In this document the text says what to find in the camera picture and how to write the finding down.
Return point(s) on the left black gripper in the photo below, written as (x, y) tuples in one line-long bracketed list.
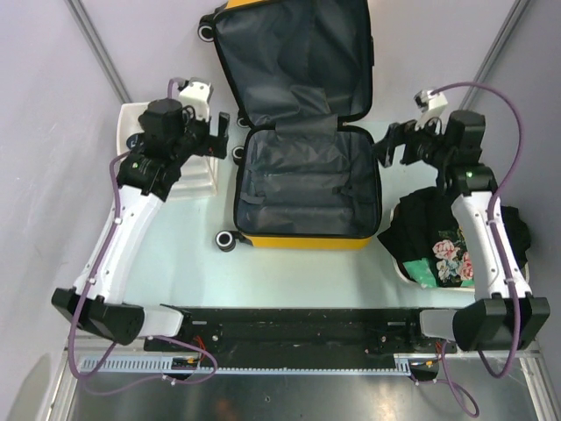
[(212, 146)]

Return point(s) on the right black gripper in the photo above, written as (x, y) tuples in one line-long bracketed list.
[(403, 133)]

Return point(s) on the white plastic drawer organizer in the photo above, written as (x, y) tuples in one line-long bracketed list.
[(198, 175)]

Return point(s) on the black floral print t-shirt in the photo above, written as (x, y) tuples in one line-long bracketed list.
[(429, 237)]

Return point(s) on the yellow Pikachu hard-shell suitcase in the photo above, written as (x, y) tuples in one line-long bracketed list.
[(301, 73)]

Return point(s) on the dark blue round tin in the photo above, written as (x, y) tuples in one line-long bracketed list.
[(135, 141)]

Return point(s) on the green cloth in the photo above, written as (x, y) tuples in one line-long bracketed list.
[(420, 272)]

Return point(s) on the white plastic tray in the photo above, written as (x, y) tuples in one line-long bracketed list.
[(438, 285)]

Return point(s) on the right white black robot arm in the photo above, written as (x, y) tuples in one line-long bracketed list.
[(505, 312)]

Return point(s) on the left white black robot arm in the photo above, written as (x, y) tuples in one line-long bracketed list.
[(169, 134)]

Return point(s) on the light blue table mat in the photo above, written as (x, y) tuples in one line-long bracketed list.
[(179, 263)]

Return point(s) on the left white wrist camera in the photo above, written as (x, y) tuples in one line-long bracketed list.
[(197, 94)]

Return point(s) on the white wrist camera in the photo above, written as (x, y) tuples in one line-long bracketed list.
[(197, 94), (431, 105)]

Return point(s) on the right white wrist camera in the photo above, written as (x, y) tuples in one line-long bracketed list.
[(431, 105)]

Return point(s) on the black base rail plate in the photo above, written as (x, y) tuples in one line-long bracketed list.
[(306, 338)]

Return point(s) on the grey slotted cable duct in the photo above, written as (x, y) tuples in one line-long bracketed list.
[(179, 365)]

